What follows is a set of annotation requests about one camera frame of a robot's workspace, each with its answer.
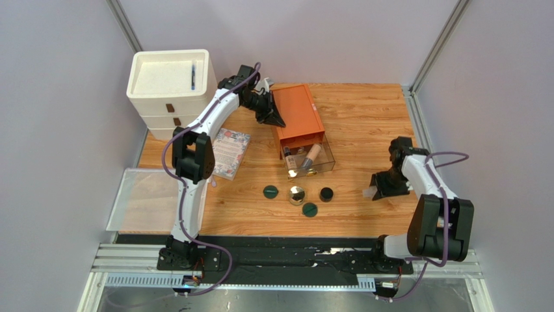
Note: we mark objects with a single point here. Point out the floral patterned booklet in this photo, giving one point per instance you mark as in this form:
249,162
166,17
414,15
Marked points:
229,149

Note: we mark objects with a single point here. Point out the aluminium frame rail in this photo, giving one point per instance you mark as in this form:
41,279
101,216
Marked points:
134,265

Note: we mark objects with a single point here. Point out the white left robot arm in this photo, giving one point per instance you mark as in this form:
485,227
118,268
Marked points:
193,159

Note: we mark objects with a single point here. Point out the beige foundation tube grey cap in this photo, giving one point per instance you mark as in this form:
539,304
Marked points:
311,156

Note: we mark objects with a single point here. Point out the orange drawer box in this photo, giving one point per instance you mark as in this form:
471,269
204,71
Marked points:
303,124

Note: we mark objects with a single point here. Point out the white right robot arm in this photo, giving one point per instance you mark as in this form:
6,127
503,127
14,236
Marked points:
440,228

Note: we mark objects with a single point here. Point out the clear plastic bottle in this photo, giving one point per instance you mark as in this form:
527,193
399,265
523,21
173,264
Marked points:
369,192

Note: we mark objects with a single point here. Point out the clear orange drawer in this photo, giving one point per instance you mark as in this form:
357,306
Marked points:
324,162

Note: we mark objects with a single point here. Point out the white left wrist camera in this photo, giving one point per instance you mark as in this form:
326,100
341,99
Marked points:
264,85

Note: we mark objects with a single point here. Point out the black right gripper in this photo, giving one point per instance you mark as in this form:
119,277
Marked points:
389,184

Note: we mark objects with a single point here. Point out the blue pen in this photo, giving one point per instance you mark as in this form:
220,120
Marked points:
193,77

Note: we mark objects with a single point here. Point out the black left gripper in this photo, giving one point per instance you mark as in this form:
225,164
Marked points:
274,117

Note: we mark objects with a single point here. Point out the clear plastic sheet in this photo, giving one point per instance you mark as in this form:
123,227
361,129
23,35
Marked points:
148,201

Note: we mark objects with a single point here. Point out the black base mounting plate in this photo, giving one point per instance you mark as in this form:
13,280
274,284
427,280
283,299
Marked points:
339,260

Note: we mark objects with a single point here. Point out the white three-drawer cabinet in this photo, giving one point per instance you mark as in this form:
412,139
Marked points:
159,88

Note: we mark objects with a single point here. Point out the dark green round lid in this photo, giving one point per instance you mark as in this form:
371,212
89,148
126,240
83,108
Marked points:
270,192

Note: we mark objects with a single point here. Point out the gold mirrored jar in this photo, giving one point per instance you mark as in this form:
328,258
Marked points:
296,195

